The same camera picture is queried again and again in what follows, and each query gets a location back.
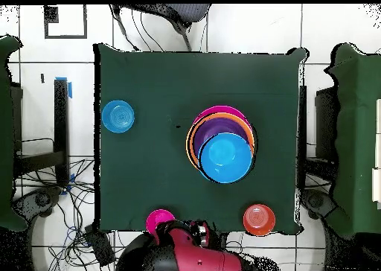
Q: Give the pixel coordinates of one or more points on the green cloth side table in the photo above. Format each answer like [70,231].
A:
[6,134]
[357,134]

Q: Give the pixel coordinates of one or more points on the small orange bowl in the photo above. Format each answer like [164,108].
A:
[259,220]

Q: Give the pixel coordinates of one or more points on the large blue bowl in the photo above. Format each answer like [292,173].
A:
[226,157]

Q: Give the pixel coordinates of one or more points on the black table frame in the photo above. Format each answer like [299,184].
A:
[302,119]
[61,119]

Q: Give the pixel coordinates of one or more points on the grey office chair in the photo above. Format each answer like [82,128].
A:
[187,13]

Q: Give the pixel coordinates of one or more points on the small pink bowl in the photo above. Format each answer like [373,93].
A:
[157,217]

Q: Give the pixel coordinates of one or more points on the blue tape strip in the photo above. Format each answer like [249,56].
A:
[70,90]

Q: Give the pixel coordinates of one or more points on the small blue bowl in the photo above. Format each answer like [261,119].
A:
[118,116]

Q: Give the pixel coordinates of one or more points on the large pink bowl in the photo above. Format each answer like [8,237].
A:
[221,109]

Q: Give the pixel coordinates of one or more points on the black power box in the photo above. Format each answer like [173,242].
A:
[99,247]

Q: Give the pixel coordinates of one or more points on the dark green tablecloth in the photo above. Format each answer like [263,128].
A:
[148,163]

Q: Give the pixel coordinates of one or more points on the large orange bowl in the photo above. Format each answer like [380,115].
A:
[190,147]

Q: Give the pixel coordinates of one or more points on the grey pedestal foot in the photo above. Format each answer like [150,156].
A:
[317,201]
[41,199]

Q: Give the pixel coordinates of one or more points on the purple bowl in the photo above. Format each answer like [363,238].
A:
[208,131]

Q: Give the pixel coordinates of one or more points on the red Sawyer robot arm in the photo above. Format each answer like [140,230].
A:
[202,259]

